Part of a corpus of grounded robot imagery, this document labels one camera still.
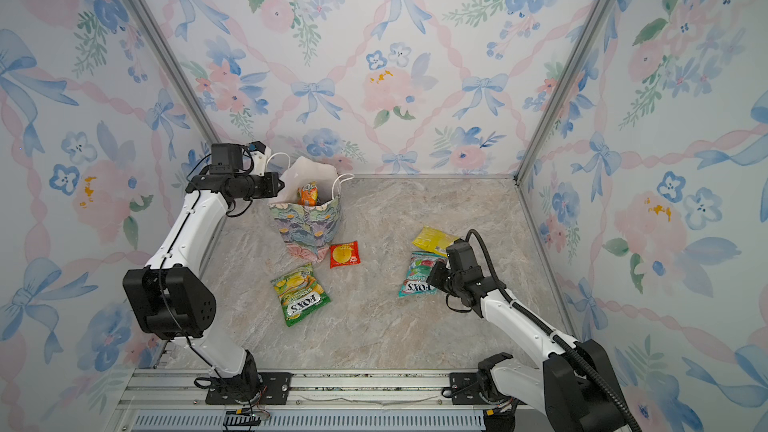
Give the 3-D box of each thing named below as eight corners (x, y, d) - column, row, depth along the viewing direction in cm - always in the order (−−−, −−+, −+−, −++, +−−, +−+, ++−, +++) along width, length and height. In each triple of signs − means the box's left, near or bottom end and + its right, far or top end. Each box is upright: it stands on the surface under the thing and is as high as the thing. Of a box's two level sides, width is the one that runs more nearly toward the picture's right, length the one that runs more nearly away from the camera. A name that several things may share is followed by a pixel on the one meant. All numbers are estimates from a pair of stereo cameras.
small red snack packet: (331, 268, 97) (330, 265, 95) (328, 249, 102) (327, 246, 100) (361, 262, 99) (360, 259, 97) (357, 244, 103) (357, 240, 101)
